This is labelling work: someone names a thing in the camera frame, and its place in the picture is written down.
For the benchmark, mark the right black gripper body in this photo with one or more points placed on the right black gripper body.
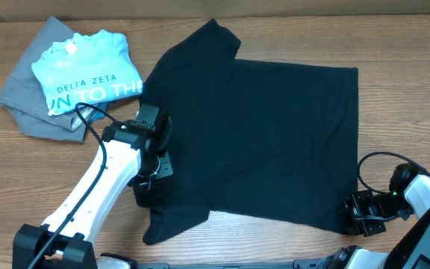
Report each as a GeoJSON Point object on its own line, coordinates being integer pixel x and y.
{"type": "Point", "coordinates": [359, 211]}

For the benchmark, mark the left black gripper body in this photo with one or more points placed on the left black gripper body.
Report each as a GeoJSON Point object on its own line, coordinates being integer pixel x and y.
{"type": "Point", "coordinates": [154, 172]}

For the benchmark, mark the black t-shirt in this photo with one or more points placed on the black t-shirt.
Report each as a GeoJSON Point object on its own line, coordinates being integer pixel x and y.
{"type": "Point", "coordinates": [264, 139]}

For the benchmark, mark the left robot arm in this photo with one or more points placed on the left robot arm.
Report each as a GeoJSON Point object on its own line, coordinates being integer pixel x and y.
{"type": "Point", "coordinates": [130, 154]}

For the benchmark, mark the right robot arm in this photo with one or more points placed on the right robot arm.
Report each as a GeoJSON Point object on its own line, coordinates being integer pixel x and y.
{"type": "Point", "coordinates": [408, 195]}

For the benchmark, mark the teal folded garment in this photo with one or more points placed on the teal folded garment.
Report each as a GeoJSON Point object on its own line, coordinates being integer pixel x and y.
{"type": "Point", "coordinates": [101, 112]}

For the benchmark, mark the striped grey folded garment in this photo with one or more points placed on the striped grey folded garment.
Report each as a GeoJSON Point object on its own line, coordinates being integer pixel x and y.
{"type": "Point", "coordinates": [87, 113]}

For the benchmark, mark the folded light blue t-shirt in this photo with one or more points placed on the folded light blue t-shirt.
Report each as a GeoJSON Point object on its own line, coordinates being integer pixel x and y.
{"type": "Point", "coordinates": [90, 69]}

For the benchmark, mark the folded grey t-shirt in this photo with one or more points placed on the folded grey t-shirt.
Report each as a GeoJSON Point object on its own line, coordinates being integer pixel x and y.
{"type": "Point", "coordinates": [23, 96]}

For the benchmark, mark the brown cardboard backboard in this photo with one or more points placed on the brown cardboard backboard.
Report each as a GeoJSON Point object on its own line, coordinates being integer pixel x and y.
{"type": "Point", "coordinates": [39, 10]}

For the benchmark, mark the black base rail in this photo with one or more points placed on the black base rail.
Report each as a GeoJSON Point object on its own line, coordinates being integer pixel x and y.
{"type": "Point", "coordinates": [230, 266]}

